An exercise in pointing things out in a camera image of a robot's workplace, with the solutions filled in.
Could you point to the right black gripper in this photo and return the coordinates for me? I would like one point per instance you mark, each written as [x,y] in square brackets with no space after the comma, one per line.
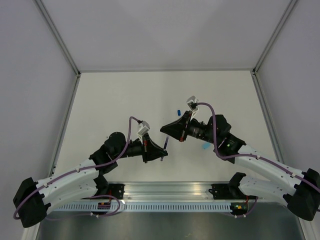
[176,129]

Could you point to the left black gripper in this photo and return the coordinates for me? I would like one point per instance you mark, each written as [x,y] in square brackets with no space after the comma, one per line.
[150,150]

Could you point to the purple ink pen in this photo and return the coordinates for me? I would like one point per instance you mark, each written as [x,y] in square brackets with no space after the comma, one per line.
[165,146]

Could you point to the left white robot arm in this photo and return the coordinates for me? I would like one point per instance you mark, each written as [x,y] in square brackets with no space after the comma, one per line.
[35,199]

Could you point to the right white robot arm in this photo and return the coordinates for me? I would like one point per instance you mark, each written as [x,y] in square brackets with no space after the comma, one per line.
[297,190]

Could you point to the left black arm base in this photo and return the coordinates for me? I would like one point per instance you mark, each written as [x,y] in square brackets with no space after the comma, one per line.
[105,188]

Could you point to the light blue eraser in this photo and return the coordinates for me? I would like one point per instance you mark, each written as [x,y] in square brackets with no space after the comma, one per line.
[206,145]

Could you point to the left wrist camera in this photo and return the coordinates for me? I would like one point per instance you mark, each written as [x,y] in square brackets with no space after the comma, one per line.
[142,129]

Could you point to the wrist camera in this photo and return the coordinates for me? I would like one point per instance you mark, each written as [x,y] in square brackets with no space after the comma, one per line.
[142,129]
[192,103]

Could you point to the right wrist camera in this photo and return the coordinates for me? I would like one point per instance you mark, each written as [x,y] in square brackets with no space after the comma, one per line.
[192,103]

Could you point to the aluminium mounting rail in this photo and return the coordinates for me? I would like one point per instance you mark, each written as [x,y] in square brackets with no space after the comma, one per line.
[169,191]

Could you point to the white slotted cable duct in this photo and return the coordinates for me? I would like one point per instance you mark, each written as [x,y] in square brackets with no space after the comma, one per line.
[99,206]

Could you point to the right aluminium frame post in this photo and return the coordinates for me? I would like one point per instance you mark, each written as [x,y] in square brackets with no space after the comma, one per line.
[275,34]

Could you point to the aluminium frame post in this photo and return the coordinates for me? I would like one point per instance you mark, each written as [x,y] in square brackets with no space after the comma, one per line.
[275,34]
[56,35]

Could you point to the left aluminium frame post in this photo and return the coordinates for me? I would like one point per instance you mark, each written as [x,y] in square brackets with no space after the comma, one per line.
[56,35]

